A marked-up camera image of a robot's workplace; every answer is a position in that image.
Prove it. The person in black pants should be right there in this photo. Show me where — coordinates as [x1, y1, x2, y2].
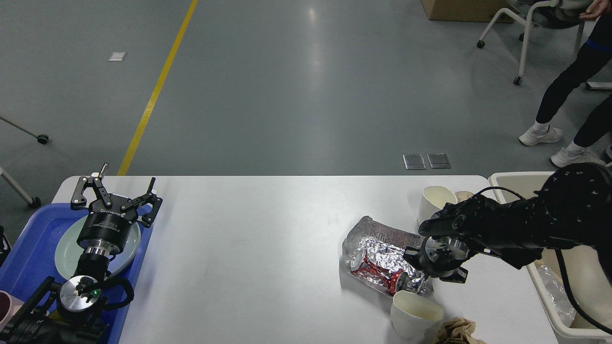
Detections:
[518, 0, 612, 168]

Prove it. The foil tray with red wrapper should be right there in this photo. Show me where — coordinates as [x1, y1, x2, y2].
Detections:
[342, 216, 434, 298]

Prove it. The green plate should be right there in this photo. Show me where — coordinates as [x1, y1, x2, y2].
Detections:
[55, 217, 141, 280]

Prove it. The left floor outlet plate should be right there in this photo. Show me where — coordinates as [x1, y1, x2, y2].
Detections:
[403, 154, 427, 171]

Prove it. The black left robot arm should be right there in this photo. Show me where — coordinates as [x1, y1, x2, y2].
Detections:
[1, 165, 163, 344]

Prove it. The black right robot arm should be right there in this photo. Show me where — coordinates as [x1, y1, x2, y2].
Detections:
[404, 163, 611, 333]

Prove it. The crumpled brown paper ball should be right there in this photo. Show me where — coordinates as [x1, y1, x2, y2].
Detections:
[431, 317, 487, 344]
[454, 191, 474, 204]

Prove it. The chair leg with caster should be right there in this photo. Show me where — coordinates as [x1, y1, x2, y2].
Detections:
[0, 116, 49, 145]

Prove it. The white office chair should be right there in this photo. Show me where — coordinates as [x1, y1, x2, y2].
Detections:
[476, 0, 593, 86]

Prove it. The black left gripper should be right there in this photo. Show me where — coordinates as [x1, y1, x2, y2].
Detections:
[70, 163, 164, 261]

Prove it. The pink mug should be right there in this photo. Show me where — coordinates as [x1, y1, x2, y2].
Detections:
[0, 291, 24, 331]

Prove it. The floor outlet plate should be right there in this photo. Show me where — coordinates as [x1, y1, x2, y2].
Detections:
[403, 154, 427, 171]
[426, 154, 452, 169]

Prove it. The right floor outlet plate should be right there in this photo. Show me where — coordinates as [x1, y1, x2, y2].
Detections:
[426, 154, 452, 169]

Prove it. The crushed red can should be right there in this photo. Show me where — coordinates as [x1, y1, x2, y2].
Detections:
[349, 249, 407, 296]

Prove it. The beige plastic bin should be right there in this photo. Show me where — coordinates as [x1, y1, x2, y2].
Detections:
[488, 172, 612, 344]

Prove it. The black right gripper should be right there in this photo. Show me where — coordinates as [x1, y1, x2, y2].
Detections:
[404, 236, 470, 284]

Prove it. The white paper cup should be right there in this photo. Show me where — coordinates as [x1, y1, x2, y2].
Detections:
[390, 290, 445, 339]
[417, 185, 458, 225]

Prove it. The cardboard box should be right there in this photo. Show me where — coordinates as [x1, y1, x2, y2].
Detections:
[420, 0, 508, 22]

